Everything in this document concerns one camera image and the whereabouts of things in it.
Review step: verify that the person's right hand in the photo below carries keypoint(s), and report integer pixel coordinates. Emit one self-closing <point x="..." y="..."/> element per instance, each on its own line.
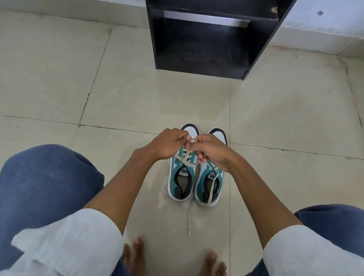
<point x="216" y="153"/>

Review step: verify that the person's left hand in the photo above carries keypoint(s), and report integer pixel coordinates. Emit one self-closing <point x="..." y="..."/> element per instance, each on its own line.
<point x="165" y="145"/>

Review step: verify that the cream shoelace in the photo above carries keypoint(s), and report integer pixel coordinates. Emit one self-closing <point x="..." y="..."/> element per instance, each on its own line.
<point x="186" y="159"/>

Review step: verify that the black wooden shoe rack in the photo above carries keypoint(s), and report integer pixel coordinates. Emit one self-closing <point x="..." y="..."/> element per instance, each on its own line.
<point x="199" y="51"/>

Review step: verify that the person's right forearm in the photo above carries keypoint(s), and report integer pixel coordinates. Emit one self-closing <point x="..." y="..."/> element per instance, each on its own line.
<point x="261" y="204"/>

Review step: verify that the person's left forearm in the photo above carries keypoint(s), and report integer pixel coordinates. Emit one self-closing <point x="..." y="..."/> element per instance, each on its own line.
<point x="122" y="190"/>

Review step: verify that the person's right foot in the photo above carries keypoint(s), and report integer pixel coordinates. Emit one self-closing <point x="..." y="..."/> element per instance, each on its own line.
<point x="211" y="264"/>

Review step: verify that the person's foot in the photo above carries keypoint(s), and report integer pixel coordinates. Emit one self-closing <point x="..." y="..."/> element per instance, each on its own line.
<point x="138" y="258"/>
<point x="211" y="264"/>

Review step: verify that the person's left foot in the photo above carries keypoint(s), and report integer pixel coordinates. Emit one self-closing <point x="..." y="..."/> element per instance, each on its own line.
<point x="138" y="258"/>

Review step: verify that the person's left jeans leg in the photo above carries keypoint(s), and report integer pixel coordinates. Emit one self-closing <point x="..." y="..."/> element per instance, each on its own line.
<point x="45" y="182"/>

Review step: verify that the person's jeans leg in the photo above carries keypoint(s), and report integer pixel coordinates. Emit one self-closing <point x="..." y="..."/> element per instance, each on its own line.
<point x="335" y="221"/>
<point x="45" y="182"/>

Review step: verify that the person's right white sleeve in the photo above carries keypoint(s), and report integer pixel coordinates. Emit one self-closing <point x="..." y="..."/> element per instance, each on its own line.
<point x="307" y="253"/>

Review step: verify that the person's white sleeve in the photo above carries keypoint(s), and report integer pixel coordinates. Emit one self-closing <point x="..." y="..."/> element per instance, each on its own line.
<point x="68" y="244"/>
<point x="307" y="253"/>

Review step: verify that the person's right jeans leg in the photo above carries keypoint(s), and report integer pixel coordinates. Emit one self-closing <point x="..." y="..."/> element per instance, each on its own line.
<point x="335" y="221"/>

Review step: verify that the person's left white sleeve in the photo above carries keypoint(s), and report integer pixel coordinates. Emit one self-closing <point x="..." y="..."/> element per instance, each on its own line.
<point x="68" y="244"/>

